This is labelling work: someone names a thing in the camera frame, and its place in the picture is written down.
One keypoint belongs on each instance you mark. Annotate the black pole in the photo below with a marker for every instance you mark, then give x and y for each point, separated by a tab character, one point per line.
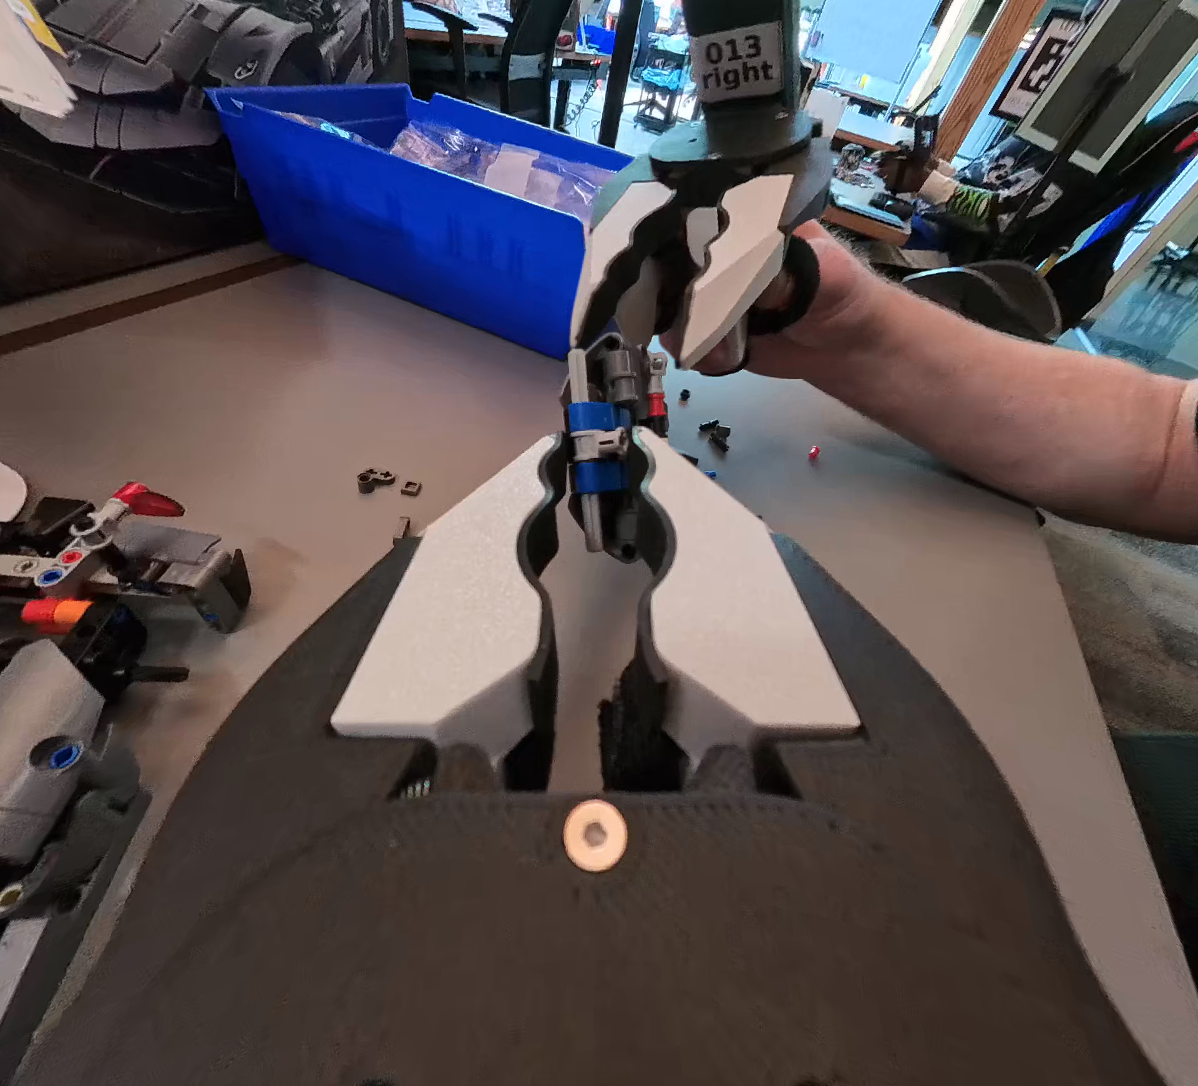
631	20

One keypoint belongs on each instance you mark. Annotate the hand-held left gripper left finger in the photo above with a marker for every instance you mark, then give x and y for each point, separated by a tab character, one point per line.
440	637

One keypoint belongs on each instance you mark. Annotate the grey lego double connector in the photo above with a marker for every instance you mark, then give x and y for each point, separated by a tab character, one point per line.
367	483

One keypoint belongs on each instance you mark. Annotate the grey office chair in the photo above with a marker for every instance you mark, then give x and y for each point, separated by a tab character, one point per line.
983	300

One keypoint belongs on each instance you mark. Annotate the grey monitor on stand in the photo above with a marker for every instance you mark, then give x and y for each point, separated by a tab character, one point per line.
1104	57

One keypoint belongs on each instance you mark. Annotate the large lego car model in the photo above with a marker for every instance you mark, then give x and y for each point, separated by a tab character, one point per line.
57	712

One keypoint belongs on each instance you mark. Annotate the whiteboard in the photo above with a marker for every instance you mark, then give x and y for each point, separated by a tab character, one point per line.
875	29

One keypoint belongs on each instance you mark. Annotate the dark grey lego wing assembly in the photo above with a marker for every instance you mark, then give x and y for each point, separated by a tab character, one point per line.
594	421

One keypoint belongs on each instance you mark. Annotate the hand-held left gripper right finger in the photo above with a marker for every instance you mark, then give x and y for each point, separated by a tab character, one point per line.
759	637

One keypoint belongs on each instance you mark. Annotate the black office chair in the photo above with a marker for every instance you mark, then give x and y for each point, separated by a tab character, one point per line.
544	29

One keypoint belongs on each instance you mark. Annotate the group of black lego pins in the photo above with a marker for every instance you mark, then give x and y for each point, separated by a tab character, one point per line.
717	434

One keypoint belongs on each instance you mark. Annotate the person's right forearm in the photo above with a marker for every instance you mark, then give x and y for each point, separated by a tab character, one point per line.
1030	413

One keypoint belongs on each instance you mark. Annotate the blue storage bin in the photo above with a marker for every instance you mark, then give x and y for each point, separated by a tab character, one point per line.
393	244

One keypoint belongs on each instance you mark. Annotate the lego set box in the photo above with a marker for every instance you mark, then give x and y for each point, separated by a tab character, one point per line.
234	10

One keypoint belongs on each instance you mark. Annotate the printed tag sign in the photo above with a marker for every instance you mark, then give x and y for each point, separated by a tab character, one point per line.
1039	66

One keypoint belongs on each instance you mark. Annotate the instruction booklet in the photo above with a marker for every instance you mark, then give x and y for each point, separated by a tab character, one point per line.
29	48

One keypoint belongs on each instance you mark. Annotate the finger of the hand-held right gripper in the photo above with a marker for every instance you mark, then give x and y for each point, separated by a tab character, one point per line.
749	253
608	264

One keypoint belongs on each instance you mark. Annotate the person's right hand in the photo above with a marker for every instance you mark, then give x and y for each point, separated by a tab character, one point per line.
852	320

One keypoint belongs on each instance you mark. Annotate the wooden post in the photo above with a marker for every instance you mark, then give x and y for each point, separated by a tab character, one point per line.
1016	10

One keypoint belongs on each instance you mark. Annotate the clear plastic bags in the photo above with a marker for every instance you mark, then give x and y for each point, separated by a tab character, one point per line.
449	152

